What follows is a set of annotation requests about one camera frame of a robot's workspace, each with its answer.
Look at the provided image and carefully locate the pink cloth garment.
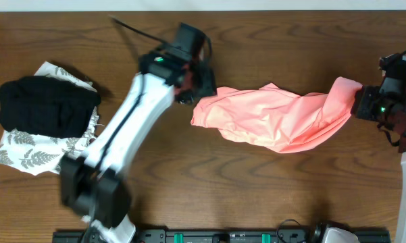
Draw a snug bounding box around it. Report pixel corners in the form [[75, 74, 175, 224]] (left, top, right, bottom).
[[191, 77, 362, 153]]

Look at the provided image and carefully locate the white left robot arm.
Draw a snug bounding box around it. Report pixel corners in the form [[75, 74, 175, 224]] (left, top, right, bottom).
[[52, 23, 217, 242]]

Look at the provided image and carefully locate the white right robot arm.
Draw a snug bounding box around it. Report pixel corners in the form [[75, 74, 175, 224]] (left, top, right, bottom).
[[351, 51, 406, 242]]

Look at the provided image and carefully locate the black folded garment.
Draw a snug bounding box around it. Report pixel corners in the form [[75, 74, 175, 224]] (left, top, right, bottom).
[[0, 76, 101, 138]]

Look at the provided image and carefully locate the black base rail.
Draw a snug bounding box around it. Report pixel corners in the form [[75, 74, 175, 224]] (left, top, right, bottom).
[[52, 221, 391, 243]]

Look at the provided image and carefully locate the white fern-print drawstring bag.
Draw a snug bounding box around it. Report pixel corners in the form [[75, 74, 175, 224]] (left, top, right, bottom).
[[0, 61, 99, 176]]

